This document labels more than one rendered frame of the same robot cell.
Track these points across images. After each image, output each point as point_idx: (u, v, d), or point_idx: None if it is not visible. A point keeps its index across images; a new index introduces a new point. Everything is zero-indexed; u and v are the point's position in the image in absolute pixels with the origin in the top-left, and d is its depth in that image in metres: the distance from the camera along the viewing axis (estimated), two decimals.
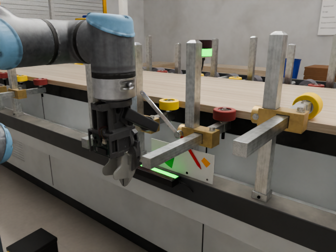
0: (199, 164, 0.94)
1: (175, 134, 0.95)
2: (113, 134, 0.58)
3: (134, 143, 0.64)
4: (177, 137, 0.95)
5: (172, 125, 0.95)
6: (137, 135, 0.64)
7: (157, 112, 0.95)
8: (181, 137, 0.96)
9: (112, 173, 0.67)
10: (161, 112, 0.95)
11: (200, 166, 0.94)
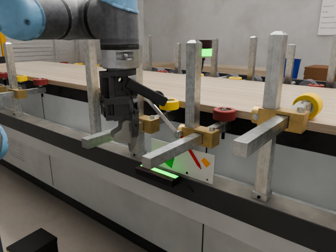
0: (199, 164, 0.94)
1: (175, 134, 0.95)
2: (109, 98, 0.67)
3: (134, 111, 0.70)
4: (177, 137, 0.95)
5: (172, 125, 0.95)
6: (137, 104, 0.70)
7: (157, 112, 0.95)
8: (181, 137, 0.96)
9: None
10: (161, 112, 0.95)
11: (200, 166, 0.94)
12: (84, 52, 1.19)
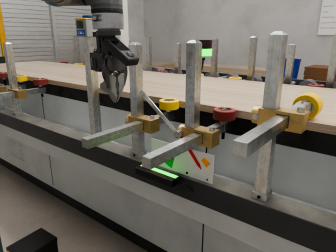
0: (199, 164, 0.94)
1: (175, 134, 0.95)
2: (91, 52, 0.87)
3: (104, 65, 0.84)
4: (177, 137, 0.95)
5: (172, 125, 0.95)
6: (107, 60, 0.84)
7: (157, 112, 0.95)
8: (181, 137, 0.96)
9: None
10: (161, 112, 0.95)
11: (200, 166, 0.94)
12: (84, 52, 1.19)
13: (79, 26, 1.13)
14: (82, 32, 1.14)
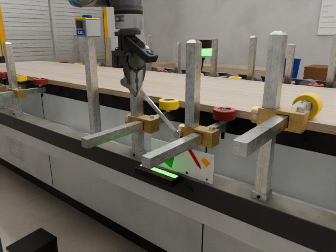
0: (199, 164, 0.94)
1: (175, 134, 0.95)
2: (113, 50, 0.94)
3: (126, 63, 0.91)
4: (177, 137, 0.95)
5: (172, 125, 0.95)
6: (129, 58, 0.90)
7: (157, 112, 0.95)
8: (181, 137, 0.96)
9: None
10: (161, 112, 0.95)
11: (200, 166, 0.94)
12: (84, 52, 1.19)
13: (79, 26, 1.13)
14: (82, 32, 1.14)
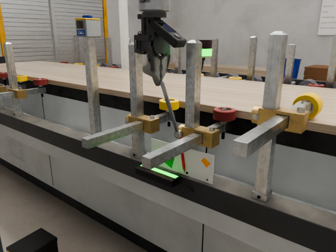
0: (185, 167, 0.98)
1: (175, 133, 0.95)
2: (136, 35, 0.86)
3: (150, 48, 0.84)
4: (176, 137, 0.95)
5: (176, 124, 0.94)
6: (154, 42, 0.83)
7: (168, 107, 0.91)
8: (179, 137, 0.96)
9: None
10: (172, 109, 0.91)
11: (184, 169, 0.98)
12: (84, 52, 1.19)
13: (79, 26, 1.13)
14: (82, 32, 1.14)
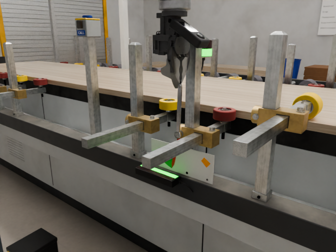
0: (174, 164, 1.01)
1: (176, 133, 0.95)
2: (155, 34, 0.82)
3: (170, 48, 0.80)
4: (175, 136, 0.95)
5: (180, 126, 0.93)
6: (174, 43, 0.79)
7: (178, 109, 0.89)
8: (178, 137, 0.96)
9: None
10: (180, 112, 0.90)
11: (173, 165, 1.01)
12: (84, 52, 1.19)
13: (79, 26, 1.13)
14: (82, 32, 1.14)
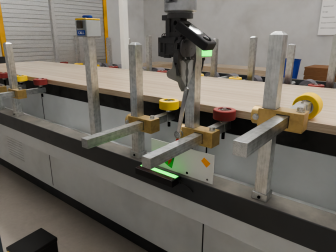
0: (170, 162, 1.02)
1: (176, 133, 0.95)
2: (160, 37, 0.81)
3: (176, 51, 0.79)
4: (175, 136, 0.95)
5: (181, 127, 0.93)
6: (180, 45, 0.78)
7: (181, 111, 0.89)
8: (177, 137, 0.97)
9: None
10: (183, 114, 0.89)
11: (169, 163, 1.02)
12: (84, 52, 1.19)
13: (79, 26, 1.13)
14: (82, 32, 1.14)
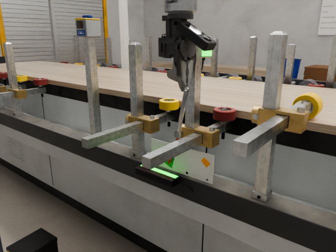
0: (170, 162, 1.02)
1: (176, 133, 0.95)
2: (160, 37, 0.81)
3: (176, 51, 0.79)
4: (175, 136, 0.95)
5: (181, 127, 0.93)
6: (181, 45, 0.78)
7: (181, 111, 0.89)
8: (177, 137, 0.97)
9: None
10: (183, 114, 0.89)
11: (169, 163, 1.02)
12: (84, 52, 1.19)
13: (79, 26, 1.13)
14: (82, 32, 1.14)
